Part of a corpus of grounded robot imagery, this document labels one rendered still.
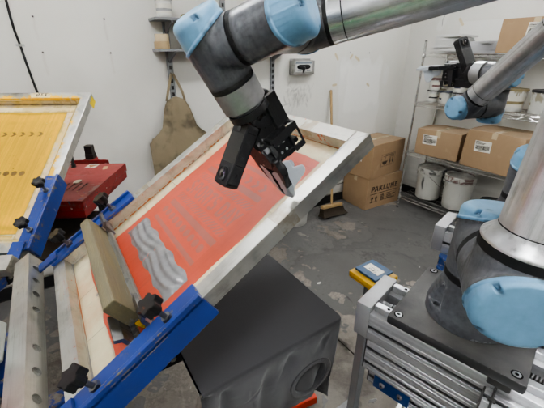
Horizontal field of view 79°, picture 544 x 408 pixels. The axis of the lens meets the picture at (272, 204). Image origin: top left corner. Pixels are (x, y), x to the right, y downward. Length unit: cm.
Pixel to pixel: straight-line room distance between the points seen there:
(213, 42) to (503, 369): 66
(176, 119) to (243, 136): 236
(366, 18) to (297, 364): 93
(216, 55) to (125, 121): 237
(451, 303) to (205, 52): 58
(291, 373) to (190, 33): 95
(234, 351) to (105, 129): 216
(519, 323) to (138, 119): 269
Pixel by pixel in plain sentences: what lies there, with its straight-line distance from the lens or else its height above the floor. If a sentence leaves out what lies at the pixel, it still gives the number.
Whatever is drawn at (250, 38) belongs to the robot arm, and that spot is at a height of 173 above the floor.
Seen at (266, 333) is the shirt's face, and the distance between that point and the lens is 106.
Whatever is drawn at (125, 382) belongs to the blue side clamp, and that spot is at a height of 120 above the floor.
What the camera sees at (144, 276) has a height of 122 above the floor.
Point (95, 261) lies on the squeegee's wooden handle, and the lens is 85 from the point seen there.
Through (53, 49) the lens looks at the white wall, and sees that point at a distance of 277.
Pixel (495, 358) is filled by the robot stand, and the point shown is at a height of 126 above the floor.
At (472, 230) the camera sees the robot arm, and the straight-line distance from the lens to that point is 62.
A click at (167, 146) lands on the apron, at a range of 289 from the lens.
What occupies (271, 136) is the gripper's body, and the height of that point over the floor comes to 159.
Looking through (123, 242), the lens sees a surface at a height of 122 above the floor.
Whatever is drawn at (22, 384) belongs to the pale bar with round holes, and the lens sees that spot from 82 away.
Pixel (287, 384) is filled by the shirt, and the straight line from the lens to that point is 116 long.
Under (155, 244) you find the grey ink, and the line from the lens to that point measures 92.
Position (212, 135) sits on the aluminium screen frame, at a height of 147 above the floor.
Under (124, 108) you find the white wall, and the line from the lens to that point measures 283.
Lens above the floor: 172
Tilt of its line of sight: 25 degrees down
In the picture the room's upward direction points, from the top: straight up
